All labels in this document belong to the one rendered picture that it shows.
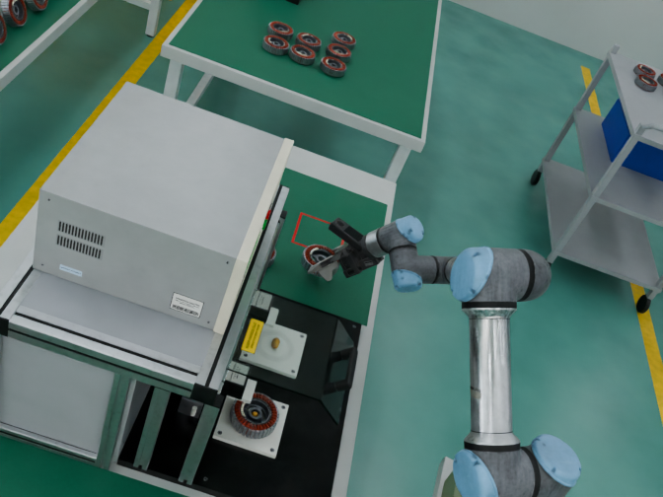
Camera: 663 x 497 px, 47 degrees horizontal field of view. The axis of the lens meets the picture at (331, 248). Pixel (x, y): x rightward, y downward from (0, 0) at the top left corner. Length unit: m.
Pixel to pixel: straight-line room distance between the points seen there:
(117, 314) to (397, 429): 1.70
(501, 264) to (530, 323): 2.16
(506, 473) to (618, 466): 1.85
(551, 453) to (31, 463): 1.08
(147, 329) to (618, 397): 2.64
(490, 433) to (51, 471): 0.91
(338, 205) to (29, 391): 1.29
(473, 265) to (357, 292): 0.73
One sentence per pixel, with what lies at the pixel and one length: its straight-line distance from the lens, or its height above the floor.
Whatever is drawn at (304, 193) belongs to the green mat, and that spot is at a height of 0.75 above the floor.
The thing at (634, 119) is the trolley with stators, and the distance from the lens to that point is 3.81.
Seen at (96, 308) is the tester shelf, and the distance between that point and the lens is 1.53.
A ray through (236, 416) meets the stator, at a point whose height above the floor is 0.82.
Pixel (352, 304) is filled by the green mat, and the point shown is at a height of 0.75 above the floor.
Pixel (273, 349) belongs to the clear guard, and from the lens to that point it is 1.61.
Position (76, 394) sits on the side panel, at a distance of 1.61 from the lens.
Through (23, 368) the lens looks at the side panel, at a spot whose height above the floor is 0.98.
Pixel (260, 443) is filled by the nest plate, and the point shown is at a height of 0.78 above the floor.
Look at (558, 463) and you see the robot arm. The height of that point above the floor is 1.08.
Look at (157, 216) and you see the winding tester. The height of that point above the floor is 1.32.
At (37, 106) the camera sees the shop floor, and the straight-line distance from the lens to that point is 3.99.
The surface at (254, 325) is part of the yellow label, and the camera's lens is 1.64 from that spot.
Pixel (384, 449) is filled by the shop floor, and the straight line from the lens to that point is 2.94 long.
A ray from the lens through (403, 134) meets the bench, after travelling 3.10.
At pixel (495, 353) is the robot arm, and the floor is 1.21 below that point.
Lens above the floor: 2.25
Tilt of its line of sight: 39 degrees down
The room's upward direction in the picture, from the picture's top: 23 degrees clockwise
